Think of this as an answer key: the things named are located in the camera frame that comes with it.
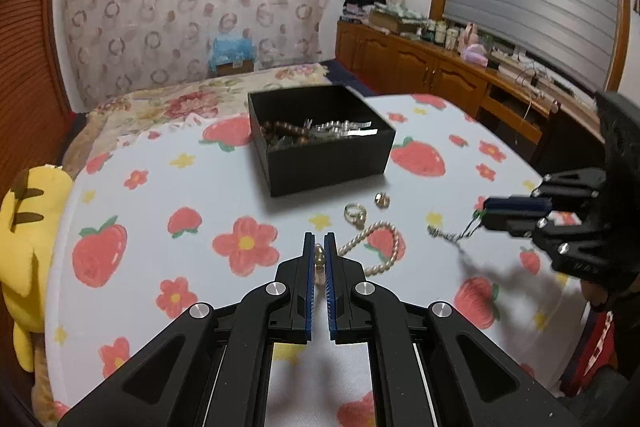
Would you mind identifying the green stone silver chain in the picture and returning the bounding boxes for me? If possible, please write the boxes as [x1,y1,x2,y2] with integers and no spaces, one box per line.
[426,211,485,251]

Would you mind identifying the folded clothes stack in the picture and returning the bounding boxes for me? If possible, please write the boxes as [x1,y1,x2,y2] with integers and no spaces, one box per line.
[340,0,386,24]

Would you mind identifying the silver crystal jewelry piece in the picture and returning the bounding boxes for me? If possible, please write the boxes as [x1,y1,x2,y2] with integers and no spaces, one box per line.
[303,120,378,140]

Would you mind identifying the strawberry print tablecloth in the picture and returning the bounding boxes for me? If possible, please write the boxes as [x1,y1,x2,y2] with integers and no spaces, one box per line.
[46,95,586,414]

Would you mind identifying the pink figurine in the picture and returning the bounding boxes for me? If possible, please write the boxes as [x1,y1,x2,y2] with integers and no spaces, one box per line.
[458,23,480,54]

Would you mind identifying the black open jewelry box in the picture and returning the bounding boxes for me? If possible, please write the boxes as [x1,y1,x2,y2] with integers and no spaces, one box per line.
[247,84,395,197]

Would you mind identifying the long wooden cabinet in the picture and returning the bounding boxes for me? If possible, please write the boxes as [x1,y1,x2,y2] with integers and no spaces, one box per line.
[335,22,604,174]

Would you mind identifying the yellow plush toy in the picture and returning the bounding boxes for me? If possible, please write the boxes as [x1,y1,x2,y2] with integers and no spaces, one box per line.
[1,165,73,373]

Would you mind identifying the blue bag on box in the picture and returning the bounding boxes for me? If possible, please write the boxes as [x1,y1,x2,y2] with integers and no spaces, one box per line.
[208,37,255,77]

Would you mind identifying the floral bed quilt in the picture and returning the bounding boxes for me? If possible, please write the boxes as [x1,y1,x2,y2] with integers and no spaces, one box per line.
[62,63,330,178]

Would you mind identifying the gold pearl ring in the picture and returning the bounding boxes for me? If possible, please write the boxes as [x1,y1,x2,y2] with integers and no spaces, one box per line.
[342,202,370,230]

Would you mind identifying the white pearl necklace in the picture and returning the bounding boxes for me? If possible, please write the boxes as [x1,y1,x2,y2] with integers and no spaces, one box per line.
[311,220,407,283]

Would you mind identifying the wooden slatted wardrobe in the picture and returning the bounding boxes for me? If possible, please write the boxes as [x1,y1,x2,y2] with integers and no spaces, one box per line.
[0,0,73,193]

